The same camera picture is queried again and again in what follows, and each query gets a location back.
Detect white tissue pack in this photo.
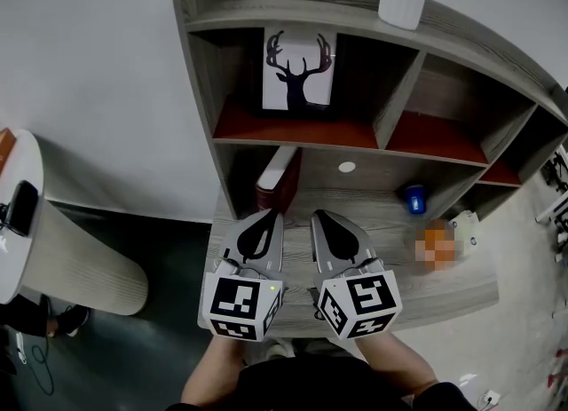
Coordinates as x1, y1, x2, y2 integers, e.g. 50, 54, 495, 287
447, 209, 481, 250

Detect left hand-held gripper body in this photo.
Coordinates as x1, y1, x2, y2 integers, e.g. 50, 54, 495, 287
197, 257, 288, 344

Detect white floor power socket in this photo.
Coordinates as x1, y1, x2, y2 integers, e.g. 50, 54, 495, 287
477, 389, 502, 411

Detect person's left forearm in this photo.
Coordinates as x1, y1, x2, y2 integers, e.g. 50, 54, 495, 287
180, 336, 248, 406

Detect orange wooden box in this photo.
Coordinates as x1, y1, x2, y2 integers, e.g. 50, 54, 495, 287
0, 128, 18, 170

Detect blue cup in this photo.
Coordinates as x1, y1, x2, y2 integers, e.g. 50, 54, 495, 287
404, 184, 427, 215

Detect framed deer picture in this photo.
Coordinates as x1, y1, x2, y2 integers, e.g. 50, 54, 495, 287
248, 27, 341, 122

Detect dark red hardcover book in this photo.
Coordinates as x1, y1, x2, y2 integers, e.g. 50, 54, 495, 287
255, 146, 304, 216

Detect person's black shirt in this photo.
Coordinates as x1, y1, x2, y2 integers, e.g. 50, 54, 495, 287
166, 358, 478, 411

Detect white round pedestal table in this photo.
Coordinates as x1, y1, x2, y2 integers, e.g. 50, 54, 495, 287
0, 128, 150, 316

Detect orange snack bag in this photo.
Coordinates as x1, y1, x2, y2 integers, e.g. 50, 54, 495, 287
414, 217, 465, 273

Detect black cylindrical speaker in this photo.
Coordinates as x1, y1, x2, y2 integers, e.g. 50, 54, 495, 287
7, 180, 40, 237

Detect person's grey trousers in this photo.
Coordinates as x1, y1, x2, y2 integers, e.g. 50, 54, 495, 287
242, 336, 370, 364

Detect person's white shoe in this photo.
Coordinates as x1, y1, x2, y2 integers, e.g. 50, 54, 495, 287
264, 337, 296, 360

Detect black floor cable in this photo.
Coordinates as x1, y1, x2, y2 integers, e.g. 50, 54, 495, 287
26, 333, 57, 397

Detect person's right forearm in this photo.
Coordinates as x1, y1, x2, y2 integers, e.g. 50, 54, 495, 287
354, 331, 440, 401

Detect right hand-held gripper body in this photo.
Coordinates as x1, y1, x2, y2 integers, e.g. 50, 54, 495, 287
312, 257, 404, 341

